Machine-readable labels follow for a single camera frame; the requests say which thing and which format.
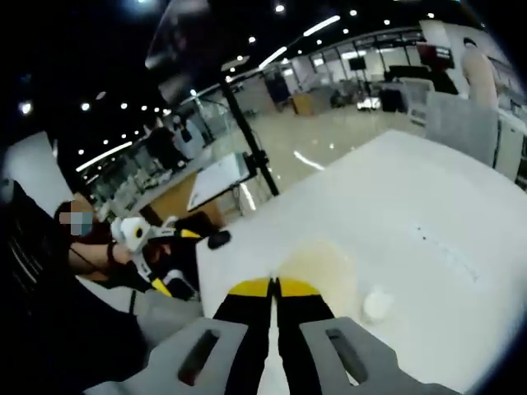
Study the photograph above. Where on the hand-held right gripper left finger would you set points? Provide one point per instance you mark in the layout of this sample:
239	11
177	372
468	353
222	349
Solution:
206	358

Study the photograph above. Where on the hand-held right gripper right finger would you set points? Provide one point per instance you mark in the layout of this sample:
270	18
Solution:
329	362

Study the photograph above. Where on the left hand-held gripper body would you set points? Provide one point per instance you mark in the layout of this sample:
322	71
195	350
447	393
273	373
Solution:
131	232

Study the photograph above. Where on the white paper cup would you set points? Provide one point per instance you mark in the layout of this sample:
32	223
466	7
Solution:
378	304

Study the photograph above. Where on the person's left hand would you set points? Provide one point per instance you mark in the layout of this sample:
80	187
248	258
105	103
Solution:
124	255

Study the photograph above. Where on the yellow wooden cabinet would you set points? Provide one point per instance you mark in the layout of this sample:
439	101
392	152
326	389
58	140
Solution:
171	199

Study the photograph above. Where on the small black device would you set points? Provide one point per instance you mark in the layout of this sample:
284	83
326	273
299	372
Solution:
219	239

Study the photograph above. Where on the black stand pole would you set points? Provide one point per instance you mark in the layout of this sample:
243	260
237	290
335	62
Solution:
249	136

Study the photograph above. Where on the light wooden cabinet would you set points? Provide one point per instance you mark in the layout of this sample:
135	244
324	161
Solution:
309	105

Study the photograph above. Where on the black monitor on stand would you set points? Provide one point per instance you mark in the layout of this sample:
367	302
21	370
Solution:
357	64

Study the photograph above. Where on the grey partition panel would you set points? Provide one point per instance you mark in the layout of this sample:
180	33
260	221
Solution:
461	127

